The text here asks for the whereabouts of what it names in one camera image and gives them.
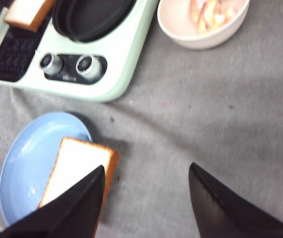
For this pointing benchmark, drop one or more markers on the cream ribbed bowl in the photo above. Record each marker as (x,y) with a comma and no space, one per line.
(175,21)

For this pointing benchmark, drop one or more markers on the orange shrimp piece right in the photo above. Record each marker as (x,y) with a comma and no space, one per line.
(224,12)

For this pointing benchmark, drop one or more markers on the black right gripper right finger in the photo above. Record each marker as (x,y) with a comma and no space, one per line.
(222,213)

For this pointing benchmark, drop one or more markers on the left silver control knob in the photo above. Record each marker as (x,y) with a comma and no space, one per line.
(51,64)

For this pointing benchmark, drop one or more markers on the white bread slice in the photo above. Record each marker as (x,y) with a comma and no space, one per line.
(28,14)
(76,159)

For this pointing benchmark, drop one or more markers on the blue round plate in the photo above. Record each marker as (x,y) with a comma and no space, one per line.
(30,161)

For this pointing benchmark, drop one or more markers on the right silver control knob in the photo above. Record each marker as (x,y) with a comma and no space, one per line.
(89,67)

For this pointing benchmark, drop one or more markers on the silver control knob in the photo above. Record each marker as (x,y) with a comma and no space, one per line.
(51,64)
(89,67)

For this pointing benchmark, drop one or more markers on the mint green breakfast maker base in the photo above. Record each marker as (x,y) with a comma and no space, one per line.
(85,49)

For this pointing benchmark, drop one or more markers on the orange shrimp piece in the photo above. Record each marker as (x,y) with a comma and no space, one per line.
(202,15)
(224,12)

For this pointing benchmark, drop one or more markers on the orange shrimp piece left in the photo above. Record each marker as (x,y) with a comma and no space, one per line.
(202,15)

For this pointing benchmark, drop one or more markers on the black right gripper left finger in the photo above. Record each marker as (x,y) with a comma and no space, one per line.
(74,214)

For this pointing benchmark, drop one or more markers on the black frying pan green handle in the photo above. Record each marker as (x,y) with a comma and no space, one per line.
(89,20)

